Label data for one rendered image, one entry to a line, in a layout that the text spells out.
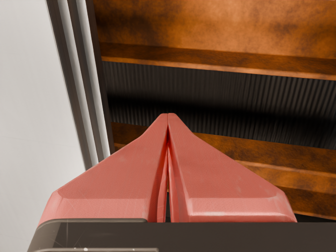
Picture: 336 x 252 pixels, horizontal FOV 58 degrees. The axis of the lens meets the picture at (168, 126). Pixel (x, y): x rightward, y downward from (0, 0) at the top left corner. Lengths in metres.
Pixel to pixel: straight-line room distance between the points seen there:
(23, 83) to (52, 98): 0.02
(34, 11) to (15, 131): 0.11
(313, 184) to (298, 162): 0.08
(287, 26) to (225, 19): 0.07
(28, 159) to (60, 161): 0.03
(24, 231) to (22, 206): 0.05
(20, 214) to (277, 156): 0.32
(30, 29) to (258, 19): 0.23
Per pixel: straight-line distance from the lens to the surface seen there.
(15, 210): 0.39
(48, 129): 0.27
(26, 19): 0.23
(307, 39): 0.37
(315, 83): 0.54
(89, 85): 0.25
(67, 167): 0.29
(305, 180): 0.48
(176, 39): 0.37
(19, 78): 0.26
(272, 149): 0.43
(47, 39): 0.23
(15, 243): 0.45
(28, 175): 0.33
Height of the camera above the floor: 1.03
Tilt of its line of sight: 53 degrees down
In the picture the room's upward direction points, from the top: 158 degrees counter-clockwise
